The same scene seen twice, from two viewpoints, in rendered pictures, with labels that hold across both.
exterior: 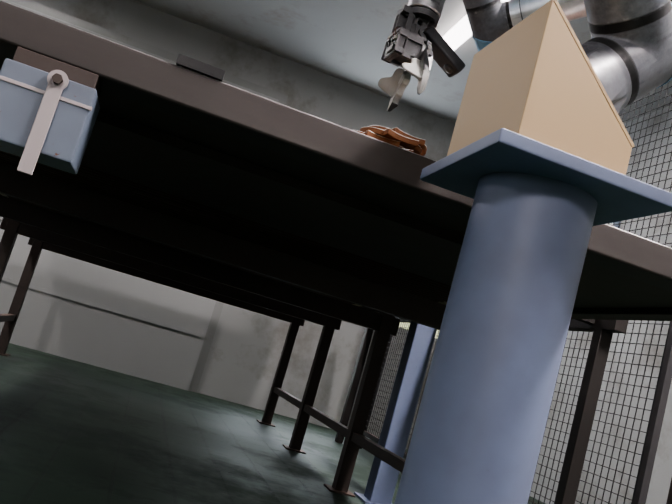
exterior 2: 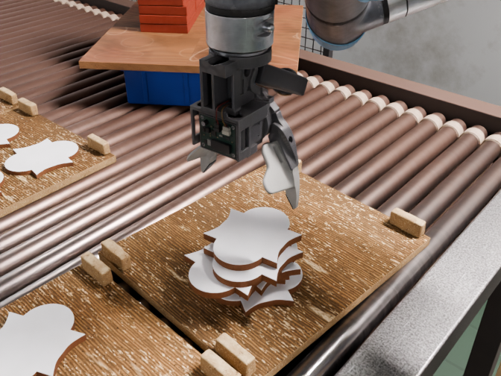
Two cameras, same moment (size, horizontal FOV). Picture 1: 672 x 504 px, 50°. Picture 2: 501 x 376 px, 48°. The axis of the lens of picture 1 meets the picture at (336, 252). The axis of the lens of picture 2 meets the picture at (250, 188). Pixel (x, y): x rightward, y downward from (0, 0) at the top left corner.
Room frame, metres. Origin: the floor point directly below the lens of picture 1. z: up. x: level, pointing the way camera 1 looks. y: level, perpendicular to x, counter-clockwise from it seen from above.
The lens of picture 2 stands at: (0.95, 0.31, 1.51)
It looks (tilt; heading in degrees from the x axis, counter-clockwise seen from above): 34 degrees down; 324
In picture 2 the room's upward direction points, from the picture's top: straight up
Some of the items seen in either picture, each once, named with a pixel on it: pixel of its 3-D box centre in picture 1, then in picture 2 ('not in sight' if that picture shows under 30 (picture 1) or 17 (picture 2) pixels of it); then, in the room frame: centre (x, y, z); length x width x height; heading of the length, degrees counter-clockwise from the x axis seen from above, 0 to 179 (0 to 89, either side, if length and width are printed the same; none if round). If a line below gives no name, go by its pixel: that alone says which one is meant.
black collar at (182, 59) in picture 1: (199, 74); not in sight; (1.14, 0.29, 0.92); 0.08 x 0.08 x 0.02; 13
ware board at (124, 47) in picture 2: not in sight; (205, 33); (2.20, -0.44, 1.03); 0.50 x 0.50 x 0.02; 48
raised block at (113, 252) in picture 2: not in sight; (115, 254); (1.61, 0.09, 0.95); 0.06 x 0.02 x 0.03; 8
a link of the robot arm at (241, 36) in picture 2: (425, 7); (241, 29); (1.45, -0.04, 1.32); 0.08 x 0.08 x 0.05
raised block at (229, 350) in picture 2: not in sight; (235, 354); (1.34, 0.05, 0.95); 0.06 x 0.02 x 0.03; 8
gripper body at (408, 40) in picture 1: (411, 40); (236, 98); (1.45, -0.03, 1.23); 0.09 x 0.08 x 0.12; 108
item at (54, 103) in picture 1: (41, 120); not in sight; (1.08, 0.49, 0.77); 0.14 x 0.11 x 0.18; 103
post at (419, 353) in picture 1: (444, 247); not in sight; (3.35, -0.48, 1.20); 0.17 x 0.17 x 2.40; 13
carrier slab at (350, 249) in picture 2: not in sight; (267, 248); (1.50, -0.12, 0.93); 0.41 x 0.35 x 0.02; 98
